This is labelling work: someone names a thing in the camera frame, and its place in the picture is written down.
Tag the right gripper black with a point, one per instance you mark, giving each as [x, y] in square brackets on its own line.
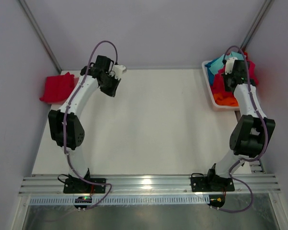
[227, 88]

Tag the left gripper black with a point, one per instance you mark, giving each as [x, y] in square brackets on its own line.
[112, 92]

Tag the magenta t shirt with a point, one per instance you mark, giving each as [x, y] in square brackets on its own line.
[218, 84]

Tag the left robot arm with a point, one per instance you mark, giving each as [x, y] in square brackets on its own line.
[65, 125]

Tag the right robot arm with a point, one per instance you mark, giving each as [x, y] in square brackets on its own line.
[246, 96]

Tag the red t shirt in basket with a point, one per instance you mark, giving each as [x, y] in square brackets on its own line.
[246, 56]

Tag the turquoise t shirt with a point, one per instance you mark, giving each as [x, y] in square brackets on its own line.
[217, 64]

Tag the orange t shirt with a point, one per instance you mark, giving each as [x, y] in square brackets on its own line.
[222, 100]

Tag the blue t shirt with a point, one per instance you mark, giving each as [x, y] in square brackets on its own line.
[209, 73]

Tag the folded salmon pink t shirt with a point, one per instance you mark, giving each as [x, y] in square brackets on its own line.
[76, 79]

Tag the white plastic basket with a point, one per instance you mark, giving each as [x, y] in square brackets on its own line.
[214, 105]

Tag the folded red t shirt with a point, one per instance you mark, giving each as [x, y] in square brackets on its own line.
[58, 88]

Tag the left black connector board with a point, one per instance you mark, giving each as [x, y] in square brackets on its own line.
[82, 202]

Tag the black connector board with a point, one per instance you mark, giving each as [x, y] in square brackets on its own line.
[82, 202]
[216, 202]

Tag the right black connector board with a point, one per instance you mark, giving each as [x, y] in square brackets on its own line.
[216, 202]

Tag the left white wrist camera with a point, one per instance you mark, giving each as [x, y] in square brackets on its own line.
[119, 71]

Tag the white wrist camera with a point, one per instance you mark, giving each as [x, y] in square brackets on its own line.
[119, 71]
[229, 65]

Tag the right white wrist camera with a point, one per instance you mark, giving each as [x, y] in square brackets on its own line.
[229, 65]

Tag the right aluminium corner post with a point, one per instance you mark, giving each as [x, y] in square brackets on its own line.
[258, 19]

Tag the aluminium corner post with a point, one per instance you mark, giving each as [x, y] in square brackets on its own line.
[258, 19]
[34, 24]

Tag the aluminium front rail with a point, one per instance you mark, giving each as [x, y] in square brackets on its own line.
[46, 185]

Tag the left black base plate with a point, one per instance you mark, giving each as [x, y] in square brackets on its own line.
[98, 185]

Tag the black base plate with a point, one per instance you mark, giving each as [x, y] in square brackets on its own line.
[205, 183]
[98, 185]

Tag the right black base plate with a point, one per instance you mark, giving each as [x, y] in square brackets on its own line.
[205, 183]

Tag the left aluminium corner post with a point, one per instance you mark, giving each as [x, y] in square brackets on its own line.
[34, 24]

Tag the slotted white cable duct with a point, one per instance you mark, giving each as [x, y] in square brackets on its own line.
[122, 200]

